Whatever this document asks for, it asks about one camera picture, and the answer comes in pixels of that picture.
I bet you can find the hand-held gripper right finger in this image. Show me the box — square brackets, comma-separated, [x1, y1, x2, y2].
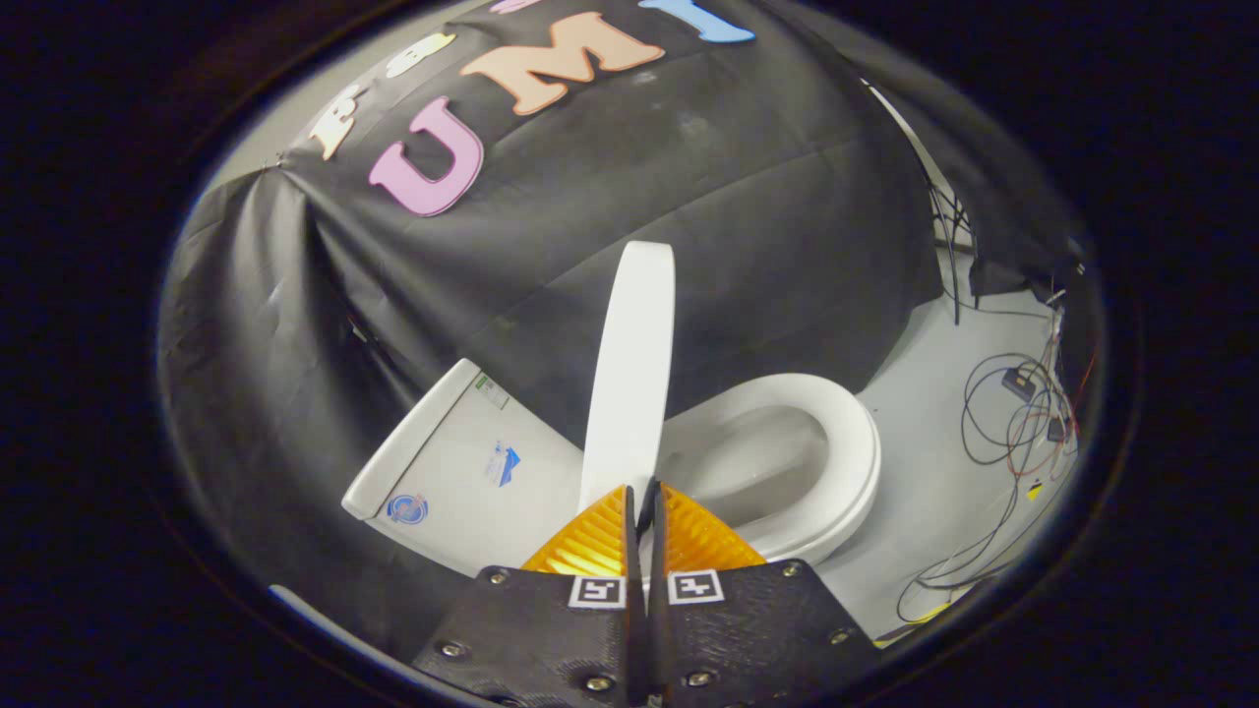
[644, 479, 882, 707]

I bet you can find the white toilet bowl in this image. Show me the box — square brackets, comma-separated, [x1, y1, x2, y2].
[671, 406, 832, 537]

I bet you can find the bundle of black floor cables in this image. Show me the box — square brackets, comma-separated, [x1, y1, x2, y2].
[893, 352, 1083, 625]

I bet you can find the white toilet seat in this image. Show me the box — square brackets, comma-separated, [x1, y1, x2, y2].
[657, 373, 882, 568]

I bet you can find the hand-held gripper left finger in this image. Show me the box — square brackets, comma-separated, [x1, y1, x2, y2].
[411, 482, 650, 708]

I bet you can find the black backdrop cloth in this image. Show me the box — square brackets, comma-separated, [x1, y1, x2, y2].
[157, 0, 1088, 660]

